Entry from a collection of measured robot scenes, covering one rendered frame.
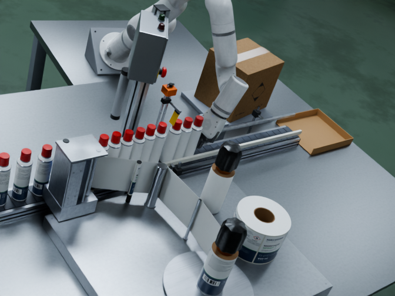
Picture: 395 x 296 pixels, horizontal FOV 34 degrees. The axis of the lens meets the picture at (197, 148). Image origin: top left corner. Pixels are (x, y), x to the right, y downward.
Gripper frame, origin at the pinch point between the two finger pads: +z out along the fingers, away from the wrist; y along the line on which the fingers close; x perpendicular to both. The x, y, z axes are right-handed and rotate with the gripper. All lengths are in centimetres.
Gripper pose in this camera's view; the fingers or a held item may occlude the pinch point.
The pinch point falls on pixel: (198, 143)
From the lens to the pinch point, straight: 264.2
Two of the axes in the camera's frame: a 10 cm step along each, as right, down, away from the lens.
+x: 6.3, 1.0, 7.7
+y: 5.8, 6.1, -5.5
